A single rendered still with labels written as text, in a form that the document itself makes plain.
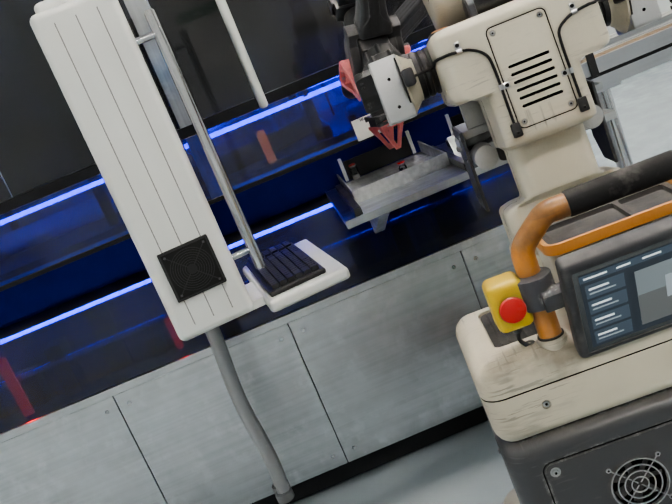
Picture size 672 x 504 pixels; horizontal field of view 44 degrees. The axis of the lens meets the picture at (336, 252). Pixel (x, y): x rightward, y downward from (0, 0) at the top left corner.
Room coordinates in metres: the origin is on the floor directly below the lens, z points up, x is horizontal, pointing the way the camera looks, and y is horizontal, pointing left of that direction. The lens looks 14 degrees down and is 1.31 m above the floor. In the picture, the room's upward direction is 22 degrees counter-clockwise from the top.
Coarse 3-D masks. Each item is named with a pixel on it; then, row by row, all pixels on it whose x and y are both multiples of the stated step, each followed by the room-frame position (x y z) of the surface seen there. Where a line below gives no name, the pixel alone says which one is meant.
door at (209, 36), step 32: (160, 0) 2.35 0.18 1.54; (192, 0) 2.35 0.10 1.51; (256, 0) 2.36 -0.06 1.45; (288, 0) 2.36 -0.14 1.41; (320, 0) 2.36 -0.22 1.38; (192, 32) 2.35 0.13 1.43; (224, 32) 2.35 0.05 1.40; (256, 32) 2.36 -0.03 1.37; (288, 32) 2.36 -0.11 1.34; (320, 32) 2.36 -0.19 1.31; (192, 64) 2.35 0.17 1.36; (224, 64) 2.35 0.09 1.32; (256, 64) 2.35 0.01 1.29; (288, 64) 2.36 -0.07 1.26; (320, 64) 2.36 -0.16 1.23; (224, 96) 2.35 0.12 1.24
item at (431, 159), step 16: (400, 160) 2.42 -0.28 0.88; (416, 160) 2.32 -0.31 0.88; (432, 160) 2.09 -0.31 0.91; (448, 160) 2.09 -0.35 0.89; (368, 176) 2.38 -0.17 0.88; (384, 176) 2.28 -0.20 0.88; (400, 176) 2.09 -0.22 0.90; (416, 176) 2.09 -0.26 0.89; (352, 192) 2.09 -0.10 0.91; (368, 192) 2.09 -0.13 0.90; (384, 192) 2.09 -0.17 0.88
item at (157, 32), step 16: (160, 32) 1.82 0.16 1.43; (160, 48) 1.82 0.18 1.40; (176, 64) 1.82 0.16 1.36; (176, 80) 1.82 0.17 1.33; (192, 96) 1.83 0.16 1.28; (192, 112) 1.82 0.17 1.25; (208, 144) 1.82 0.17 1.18; (208, 160) 1.83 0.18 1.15; (224, 176) 1.82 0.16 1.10; (224, 192) 1.82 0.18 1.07; (240, 208) 1.83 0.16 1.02; (240, 224) 1.82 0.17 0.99; (240, 256) 1.82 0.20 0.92; (256, 256) 1.82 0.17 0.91
